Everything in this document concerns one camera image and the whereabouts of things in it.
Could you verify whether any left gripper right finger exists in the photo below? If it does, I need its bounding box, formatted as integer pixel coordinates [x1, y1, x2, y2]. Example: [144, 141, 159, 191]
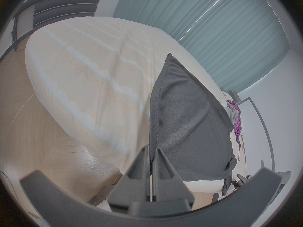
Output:
[151, 148, 195, 204]

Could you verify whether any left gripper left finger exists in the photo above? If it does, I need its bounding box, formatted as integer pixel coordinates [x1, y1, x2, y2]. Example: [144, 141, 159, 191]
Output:
[108, 144, 151, 211]

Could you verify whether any black T-shirt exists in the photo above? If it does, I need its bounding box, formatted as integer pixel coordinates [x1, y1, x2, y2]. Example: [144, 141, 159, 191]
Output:
[149, 53, 238, 196]

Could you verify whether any pile of clothes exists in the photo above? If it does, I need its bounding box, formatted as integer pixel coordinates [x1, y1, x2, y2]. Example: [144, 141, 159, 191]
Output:
[226, 100, 244, 161]

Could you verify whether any bed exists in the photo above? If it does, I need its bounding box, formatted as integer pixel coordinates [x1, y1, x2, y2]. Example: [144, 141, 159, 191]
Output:
[25, 17, 275, 199]

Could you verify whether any white printed pillow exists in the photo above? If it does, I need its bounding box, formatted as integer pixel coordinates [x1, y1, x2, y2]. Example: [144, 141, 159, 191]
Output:
[221, 92, 233, 109]

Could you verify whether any black chest of drawers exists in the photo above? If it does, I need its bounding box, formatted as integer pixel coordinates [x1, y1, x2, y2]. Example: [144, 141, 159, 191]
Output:
[33, 0, 101, 29]

